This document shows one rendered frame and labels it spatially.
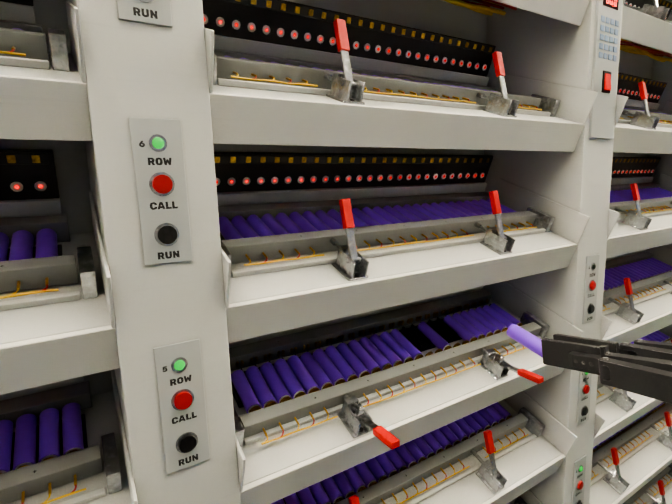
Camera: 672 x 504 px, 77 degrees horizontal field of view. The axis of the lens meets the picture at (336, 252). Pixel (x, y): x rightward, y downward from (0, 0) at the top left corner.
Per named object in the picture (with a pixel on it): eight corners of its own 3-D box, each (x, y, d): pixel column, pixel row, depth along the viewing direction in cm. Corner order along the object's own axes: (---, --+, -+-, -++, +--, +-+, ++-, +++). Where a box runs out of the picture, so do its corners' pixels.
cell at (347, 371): (333, 353, 64) (356, 382, 60) (323, 356, 63) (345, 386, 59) (335, 344, 64) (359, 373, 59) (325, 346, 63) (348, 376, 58)
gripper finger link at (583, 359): (624, 373, 43) (610, 381, 41) (573, 363, 47) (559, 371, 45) (623, 358, 43) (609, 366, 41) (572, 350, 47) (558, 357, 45)
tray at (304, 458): (561, 373, 77) (584, 331, 72) (237, 518, 45) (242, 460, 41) (478, 311, 91) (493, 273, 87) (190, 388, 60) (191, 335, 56)
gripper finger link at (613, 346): (615, 343, 45) (618, 342, 46) (552, 334, 51) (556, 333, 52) (617, 371, 45) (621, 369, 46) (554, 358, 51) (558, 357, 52)
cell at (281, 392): (271, 370, 59) (291, 404, 54) (259, 373, 58) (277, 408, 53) (272, 360, 58) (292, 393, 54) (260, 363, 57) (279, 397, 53)
